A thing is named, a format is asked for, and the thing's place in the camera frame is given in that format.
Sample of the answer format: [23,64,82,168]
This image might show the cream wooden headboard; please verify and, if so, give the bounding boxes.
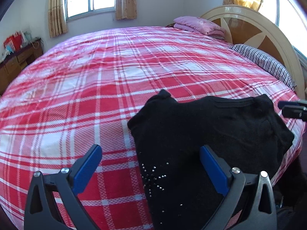
[201,5,305,99]

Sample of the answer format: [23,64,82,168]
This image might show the red white plaid bedsheet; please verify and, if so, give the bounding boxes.
[1,27,298,229]

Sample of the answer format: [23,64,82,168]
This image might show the beige curtain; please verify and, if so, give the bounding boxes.
[115,0,137,20]
[48,0,68,38]

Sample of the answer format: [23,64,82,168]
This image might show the black pants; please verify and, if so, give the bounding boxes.
[127,90,295,229]

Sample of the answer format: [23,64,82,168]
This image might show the brown wooden desk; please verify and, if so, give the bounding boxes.
[0,37,44,95]

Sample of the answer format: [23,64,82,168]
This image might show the striped pillow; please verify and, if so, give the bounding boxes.
[229,44,295,91]

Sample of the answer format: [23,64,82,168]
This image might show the red gift bag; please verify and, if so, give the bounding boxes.
[3,32,22,52]

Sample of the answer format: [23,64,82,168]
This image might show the side window by headboard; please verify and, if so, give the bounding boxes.
[259,0,306,56]

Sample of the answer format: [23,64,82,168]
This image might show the folded pink blanket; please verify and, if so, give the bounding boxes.
[173,16,225,38]

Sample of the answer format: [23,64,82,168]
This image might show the left beige curtain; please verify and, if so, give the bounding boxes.
[48,0,68,38]

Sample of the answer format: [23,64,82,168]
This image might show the right beige curtain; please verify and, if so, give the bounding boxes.
[115,0,137,20]

